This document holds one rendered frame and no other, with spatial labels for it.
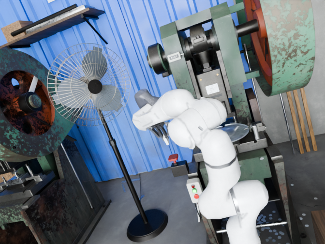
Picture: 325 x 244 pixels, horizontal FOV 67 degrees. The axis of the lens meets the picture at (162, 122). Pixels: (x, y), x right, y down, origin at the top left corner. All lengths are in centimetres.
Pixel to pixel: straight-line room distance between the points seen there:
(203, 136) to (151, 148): 227
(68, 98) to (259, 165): 129
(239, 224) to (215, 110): 44
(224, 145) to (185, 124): 14
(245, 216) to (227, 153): 28
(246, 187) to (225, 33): 83
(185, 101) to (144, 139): 219
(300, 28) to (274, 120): 185
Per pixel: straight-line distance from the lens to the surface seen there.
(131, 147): 312
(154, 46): 155
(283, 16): 120
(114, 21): 285
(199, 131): 81
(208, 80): 150
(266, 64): 176
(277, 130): 301
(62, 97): 180
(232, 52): 145
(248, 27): 155
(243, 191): 95
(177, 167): 152
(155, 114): 99
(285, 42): 121
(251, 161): 152
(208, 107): 84
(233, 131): 154
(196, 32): 150
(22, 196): 235
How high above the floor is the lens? 137
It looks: 15 degrees down
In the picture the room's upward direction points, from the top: 19 degrees counter-clockwise
